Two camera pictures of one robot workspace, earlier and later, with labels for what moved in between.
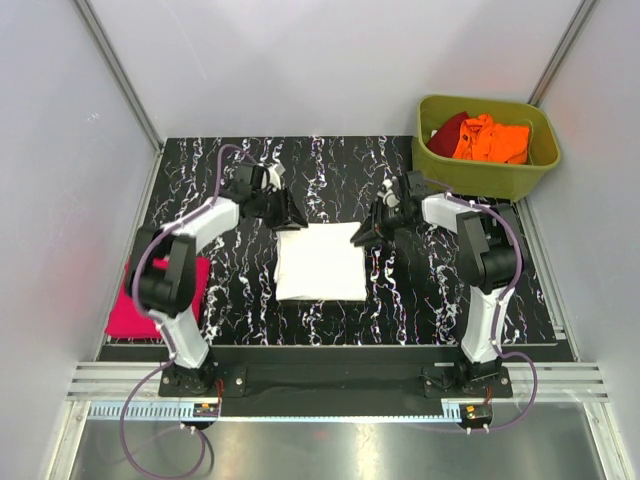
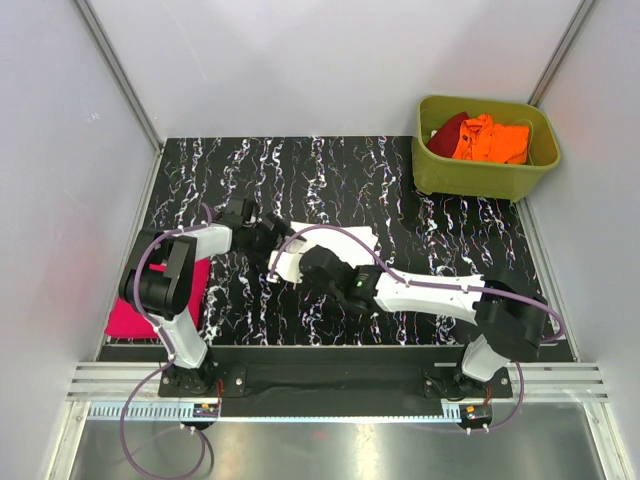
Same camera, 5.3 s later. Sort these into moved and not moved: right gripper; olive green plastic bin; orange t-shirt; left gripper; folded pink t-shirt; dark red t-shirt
Moved: right gripper; left gripper
Not moved: olive green plastic bin; folded pink t-shirt; dark red t-shirt; orange t-shirt
